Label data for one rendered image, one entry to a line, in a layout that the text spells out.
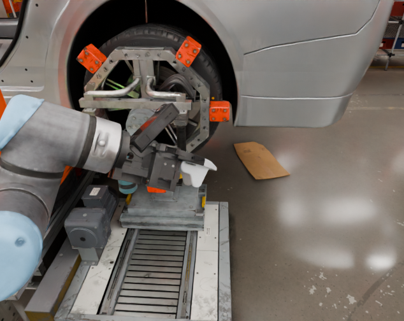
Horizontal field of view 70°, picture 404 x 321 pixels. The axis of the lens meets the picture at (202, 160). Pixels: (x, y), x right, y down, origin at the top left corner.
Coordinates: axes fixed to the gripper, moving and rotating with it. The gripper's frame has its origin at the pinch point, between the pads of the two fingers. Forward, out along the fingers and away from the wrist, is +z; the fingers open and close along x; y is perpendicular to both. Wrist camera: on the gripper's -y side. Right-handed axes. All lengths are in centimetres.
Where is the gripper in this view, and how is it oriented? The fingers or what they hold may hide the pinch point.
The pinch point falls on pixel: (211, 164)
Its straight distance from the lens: 60.8
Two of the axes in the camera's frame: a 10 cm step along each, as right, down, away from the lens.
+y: -2.2, 9.7, -1.0
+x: 5.1, 0.3, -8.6
